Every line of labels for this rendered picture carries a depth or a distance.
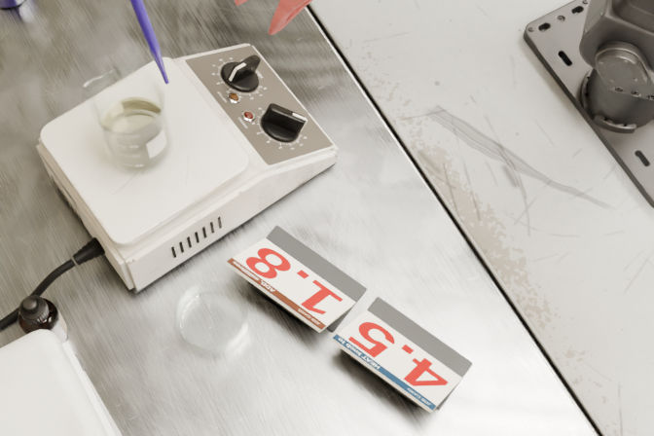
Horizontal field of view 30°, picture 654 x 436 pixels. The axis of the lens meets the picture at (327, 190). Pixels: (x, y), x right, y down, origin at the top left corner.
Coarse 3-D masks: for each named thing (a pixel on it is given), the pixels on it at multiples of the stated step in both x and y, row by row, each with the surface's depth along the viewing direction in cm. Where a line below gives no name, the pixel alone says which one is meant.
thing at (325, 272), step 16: (272, 240) 97; (288, 240) 97; (288, 256) 96; (304, 256) 96; (320, 256) 96; (240, 272) 92; (320, 272) 96; (336, 272) 96; (256, 288) 95; (336, 288) 95; (352, 288) 95; (352, 304) 94; (304, 320) 90; (336, 320) 94
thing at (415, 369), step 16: (368, 320) 93; (352, 336) 91; (368, 336) 92; (384, 336) 92; (368, 352) 90; (384, 352) 91; (400, 352) 91; (416, 352) 92; (400, 368) 90; (416, 368) 91; (432, 368) 92; (416, 384) 89; (432, 384) 90; (448, 384) 91; (432, 400) 88
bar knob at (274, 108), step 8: (272, 104) 95; (272, 112) 95; (280, 112) 95; (288, 112) 95; (264, 120) 96; (272, 120) 95; (280, 120) 95; (288, 120) 95; (296, 120) 95; (304, 120) 95; (264, 128) 95; (272, 128) 95; (280, 128) 96; (288, 128) 96; (296, 128) 96; (272, 136) 95; (280, 136) 95; (288, 136) 96; (296, 136) 96
